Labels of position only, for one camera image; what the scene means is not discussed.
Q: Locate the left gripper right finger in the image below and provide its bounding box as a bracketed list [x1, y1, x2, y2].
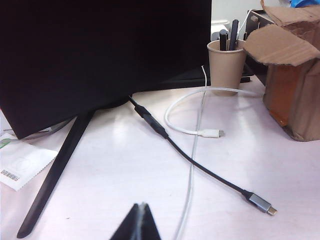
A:
[134, 202, 162, 240]

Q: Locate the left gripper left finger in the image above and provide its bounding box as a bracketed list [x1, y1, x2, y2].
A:
[109, 202, 142, 240]

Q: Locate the cardboard box marked BOX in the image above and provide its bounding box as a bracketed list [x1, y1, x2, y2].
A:
[242, 0, 320, 142]

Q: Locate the white wet wipe packet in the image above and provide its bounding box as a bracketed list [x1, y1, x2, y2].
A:
[0, 132, 58, 192]

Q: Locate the beige paper cup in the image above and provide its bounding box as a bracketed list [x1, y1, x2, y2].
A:
[206, 39, 248, 97]

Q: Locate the black computer monitor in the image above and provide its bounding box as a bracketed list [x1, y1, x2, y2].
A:
[0, 0, 213, 240]

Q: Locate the black marker pen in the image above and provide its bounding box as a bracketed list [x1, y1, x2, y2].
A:
[219, 29, 229, 51]

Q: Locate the dark blue pen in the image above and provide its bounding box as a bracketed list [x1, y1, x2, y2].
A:
[228, 19, 241, 51]

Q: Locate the wooden desk shelf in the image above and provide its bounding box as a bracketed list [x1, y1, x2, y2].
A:
[244, 9, 277, 41]

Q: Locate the thin white cable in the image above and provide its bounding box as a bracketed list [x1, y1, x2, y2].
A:
[174, 65, 208, 240]

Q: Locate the black USB-C cable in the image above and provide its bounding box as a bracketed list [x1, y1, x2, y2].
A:
[128, 96, 278, 217]

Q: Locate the thick white USB-C cable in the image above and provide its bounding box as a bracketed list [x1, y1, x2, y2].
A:
[164, 86, 260, 139]

